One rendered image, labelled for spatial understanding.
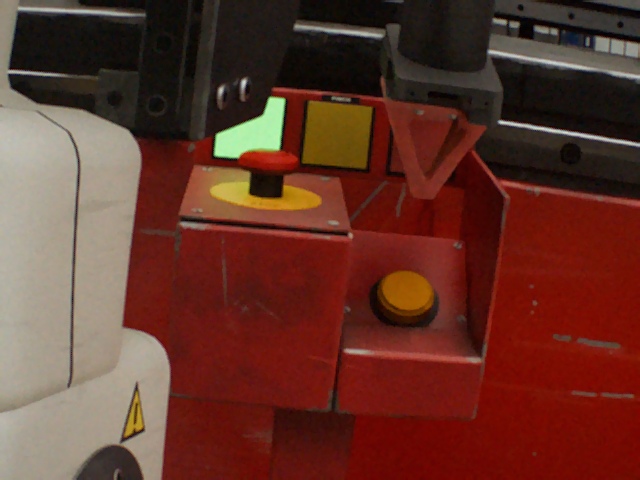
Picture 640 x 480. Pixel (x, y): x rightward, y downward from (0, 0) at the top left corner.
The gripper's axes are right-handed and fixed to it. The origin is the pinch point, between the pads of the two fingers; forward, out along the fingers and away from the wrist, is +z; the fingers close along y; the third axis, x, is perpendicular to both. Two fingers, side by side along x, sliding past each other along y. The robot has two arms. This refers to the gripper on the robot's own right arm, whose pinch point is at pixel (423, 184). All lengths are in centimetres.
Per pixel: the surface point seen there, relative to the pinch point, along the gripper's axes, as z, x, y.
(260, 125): 1.5, 10.5, 10.1
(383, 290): 7.7, 1.5, -0.3
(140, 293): 23.6, 19.3, 22.4
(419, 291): 7.7, -0.9, -0.2
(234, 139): 2.6, 12.2, 9.9
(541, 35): 50, -51, 190
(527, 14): 6, -18, 60
